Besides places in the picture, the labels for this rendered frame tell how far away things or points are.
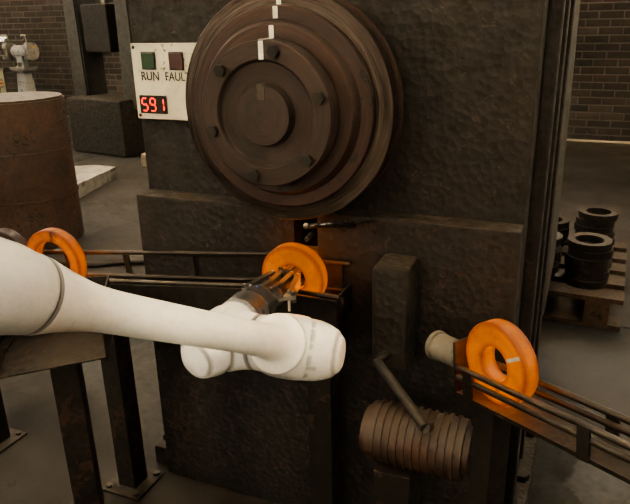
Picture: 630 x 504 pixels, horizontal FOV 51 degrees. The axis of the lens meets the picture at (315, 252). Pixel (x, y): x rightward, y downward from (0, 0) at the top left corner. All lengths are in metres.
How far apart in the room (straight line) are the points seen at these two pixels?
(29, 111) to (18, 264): 3.32
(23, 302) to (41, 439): 1.65
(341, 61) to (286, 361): 0.57
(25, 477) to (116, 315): 1.38
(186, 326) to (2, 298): 0.30
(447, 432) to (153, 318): 0.65
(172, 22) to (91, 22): 5.46
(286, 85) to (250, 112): 0.09
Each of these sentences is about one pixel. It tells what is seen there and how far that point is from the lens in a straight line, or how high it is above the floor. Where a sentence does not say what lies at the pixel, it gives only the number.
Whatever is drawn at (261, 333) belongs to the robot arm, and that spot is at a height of 0.83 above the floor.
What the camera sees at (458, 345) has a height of 0.71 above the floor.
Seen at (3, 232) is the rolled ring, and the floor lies 0.75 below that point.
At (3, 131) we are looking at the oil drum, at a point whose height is 0.72.
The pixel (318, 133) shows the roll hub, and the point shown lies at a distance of 1.25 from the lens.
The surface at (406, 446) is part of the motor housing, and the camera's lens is 1.36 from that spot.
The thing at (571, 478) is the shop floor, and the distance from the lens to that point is 2.17.
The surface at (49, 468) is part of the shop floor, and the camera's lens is 2.27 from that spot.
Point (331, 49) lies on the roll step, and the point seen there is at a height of 1.23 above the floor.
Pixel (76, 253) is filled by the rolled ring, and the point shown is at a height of 0.71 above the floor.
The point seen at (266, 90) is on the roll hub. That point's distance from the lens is 1.28.
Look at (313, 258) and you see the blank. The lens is 1.44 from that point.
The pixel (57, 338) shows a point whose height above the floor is 0.60.
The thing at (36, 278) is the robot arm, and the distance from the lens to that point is 0.79.
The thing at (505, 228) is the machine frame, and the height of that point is 0.87.
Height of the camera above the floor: 1.30
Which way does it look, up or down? 20 degrees down
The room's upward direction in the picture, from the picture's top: 1 degrees counter-clockwise
